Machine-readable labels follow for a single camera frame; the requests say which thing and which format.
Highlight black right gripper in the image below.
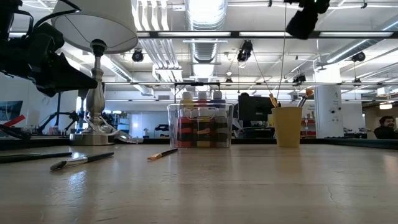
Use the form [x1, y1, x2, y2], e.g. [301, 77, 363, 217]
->
[284, 0, 331, 40]

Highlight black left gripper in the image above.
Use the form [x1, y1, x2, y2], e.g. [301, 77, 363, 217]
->
[0, 0, 98, 98]

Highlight black paintbrush silver ferrule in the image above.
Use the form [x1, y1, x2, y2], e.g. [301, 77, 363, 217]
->
[49, 151, 115, 171]

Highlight thin black paintbrush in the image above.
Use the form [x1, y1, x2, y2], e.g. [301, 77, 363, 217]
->
[0, 151, 73, 164]

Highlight large blue paint bottle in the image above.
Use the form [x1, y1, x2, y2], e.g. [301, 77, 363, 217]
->
[210, 90, 226, 108]

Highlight large yellow paint bottle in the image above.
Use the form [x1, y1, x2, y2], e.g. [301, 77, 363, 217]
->
[180, 91, 194, 108]

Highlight black paintbrush orange bristles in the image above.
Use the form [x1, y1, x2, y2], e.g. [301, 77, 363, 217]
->
[147, 148, 179, 161]

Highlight black ceiling spotlight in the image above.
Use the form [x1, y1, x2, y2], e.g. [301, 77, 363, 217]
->
[351, 51, 367, 63]
[131, 48, 144, 63]
[292, 73, 307, 86]
[236, 39, 254, 63]

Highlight silver lamp white shade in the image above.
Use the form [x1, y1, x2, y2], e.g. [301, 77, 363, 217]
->
[51, 0, 139, 146]

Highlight white round pillar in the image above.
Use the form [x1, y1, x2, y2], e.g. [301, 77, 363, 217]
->
[314, 85, 343, 139]

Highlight black background monitor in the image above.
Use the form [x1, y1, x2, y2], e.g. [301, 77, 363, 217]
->
[238, 92, 277, 127]

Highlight yellow plastic cup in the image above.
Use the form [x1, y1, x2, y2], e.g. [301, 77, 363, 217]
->
[271, 106, 303, 148]

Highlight clear plastic bin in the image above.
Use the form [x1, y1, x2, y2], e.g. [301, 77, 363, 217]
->
[167, 102, 234, 149]

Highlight person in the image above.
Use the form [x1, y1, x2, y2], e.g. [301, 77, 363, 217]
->
[373, 115, 398, 140]

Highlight clear lamp cord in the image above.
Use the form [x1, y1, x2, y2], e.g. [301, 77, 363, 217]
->
[81, 116, 144, 144]

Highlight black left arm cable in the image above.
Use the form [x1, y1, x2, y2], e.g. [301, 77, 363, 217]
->
[14, 0, 82, 35]

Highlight background wall screen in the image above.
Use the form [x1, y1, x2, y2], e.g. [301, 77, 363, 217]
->
[0, 100, 24, 122]

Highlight silver ceiling air duct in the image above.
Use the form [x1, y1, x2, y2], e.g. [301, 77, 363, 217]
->
[185, 0, 229, 63]

